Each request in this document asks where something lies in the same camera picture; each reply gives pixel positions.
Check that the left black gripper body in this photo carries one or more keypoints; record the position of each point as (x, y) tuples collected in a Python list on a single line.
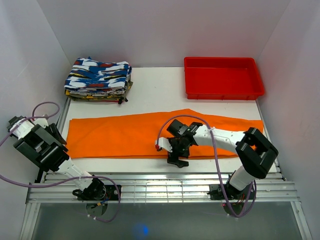
[(55, 133)]

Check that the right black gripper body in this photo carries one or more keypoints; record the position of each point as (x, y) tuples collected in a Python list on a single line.
[(179, 149)]

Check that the orange trousers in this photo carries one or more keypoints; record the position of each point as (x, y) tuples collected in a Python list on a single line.
[(133, 136)]

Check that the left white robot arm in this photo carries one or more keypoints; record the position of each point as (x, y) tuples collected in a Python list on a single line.
[(43, 145)]

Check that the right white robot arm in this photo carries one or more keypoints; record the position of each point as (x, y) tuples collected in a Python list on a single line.
[(256, 153)]

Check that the blue patterned folded trousers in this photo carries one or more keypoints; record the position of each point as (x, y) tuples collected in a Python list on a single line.
[(89, 74)]

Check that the stack of folded clothes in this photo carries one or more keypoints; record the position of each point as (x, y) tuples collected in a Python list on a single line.
[(119, 96)]

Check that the red plastic tray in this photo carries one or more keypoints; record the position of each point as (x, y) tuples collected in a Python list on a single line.
[(222, 78)]

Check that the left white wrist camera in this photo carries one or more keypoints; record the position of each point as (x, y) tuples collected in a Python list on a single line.
[(42, 121)]

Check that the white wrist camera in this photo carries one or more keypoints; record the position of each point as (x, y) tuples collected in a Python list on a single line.
[(163, 144), (42, 121)]

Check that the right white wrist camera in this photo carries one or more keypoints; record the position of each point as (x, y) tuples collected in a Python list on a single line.
[(163, 144)]

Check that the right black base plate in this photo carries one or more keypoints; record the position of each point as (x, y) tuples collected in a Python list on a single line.
[(216, 192)]

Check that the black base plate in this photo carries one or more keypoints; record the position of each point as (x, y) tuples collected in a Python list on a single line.
[(108, 192), (216, 192)]

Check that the aluminium frame rails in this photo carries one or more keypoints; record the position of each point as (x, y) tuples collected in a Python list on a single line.
[(154, 181)]

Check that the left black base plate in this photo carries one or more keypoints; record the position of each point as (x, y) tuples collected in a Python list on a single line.
[(108, 192)]

